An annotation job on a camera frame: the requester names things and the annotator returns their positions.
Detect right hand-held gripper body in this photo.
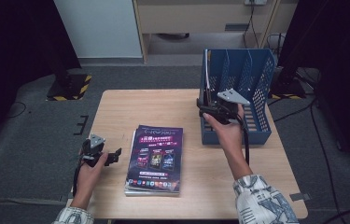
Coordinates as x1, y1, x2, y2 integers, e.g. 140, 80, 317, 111
204, 88, 252, 126

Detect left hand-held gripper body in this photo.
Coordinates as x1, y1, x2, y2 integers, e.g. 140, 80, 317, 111
79, 133, 110, 168

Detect blue plastic file rack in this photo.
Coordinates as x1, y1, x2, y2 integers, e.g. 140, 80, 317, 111
199, 48, 275, 146

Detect black book with red print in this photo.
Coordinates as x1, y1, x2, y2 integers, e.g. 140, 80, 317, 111
203, 49, 215, 133

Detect purple magazine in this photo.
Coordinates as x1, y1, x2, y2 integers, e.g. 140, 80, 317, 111
125, 124, 184, 195

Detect person's left hand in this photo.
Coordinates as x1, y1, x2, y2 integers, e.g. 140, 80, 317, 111
75, 151, 110, 201

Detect person's right hand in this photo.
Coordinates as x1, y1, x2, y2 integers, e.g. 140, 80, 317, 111
202, 104, 247, 157

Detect stand base with hazard stripes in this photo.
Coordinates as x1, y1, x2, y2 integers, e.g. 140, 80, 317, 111
46, 69, 93, 102
269, 74, 307, 101

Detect grey label on desk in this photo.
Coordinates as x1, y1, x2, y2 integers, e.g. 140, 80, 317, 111
224, 23, 250, 33

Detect light wooden desk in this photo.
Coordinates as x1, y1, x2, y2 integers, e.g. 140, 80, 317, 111
132, 0, 300, 64

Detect white power strip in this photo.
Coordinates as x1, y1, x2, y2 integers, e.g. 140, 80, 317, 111
244, 0, 269, 7

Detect black curtain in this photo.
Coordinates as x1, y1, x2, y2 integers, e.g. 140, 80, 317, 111
276, 0, 350, 180
0, 0, 82, 158

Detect white panel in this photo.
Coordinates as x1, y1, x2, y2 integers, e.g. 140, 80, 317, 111
52, 0, 143, 59

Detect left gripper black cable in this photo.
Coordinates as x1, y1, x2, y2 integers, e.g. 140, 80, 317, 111
72, 156, 86, 198

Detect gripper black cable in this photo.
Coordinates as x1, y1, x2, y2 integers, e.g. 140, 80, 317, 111
233, 112, 252, 166
72, 156, 86, 198

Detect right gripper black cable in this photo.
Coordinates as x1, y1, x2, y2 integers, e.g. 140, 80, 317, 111
233, 112, 252, 166

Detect thin black floor cable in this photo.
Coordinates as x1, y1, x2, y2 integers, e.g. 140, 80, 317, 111
3, 101, 28, 121

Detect black looped cable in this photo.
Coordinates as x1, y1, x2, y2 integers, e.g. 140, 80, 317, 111
265, 32, 287, 63

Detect black hanging power cable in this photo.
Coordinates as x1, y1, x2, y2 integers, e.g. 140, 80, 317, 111
242, 4, 260, 50

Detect long black floor cable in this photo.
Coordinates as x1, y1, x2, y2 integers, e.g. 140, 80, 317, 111
308, 92, 347, 224

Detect curved black floor cable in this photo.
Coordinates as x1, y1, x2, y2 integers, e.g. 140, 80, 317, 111
321, 207, 350, 224

